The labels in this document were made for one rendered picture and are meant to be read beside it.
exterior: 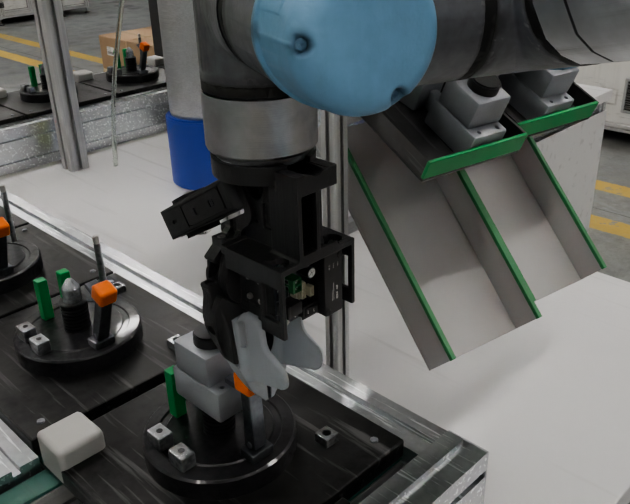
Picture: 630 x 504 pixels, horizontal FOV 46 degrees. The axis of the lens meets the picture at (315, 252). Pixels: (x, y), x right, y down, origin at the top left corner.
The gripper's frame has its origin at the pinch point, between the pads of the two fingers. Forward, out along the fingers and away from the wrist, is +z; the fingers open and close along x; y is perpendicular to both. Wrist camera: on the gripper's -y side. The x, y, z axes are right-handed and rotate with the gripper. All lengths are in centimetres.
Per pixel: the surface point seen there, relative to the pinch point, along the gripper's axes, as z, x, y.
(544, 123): -12.6, 39.3, 1.8
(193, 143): 11, 53, -82
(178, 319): 10.3, 10.3, -27.3
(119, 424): 10.3, -5.1, -15.7
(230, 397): 2.7, -1.0, -2.9
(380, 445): 10.3, 9.8, 4.6
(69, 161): 19, 42, -113
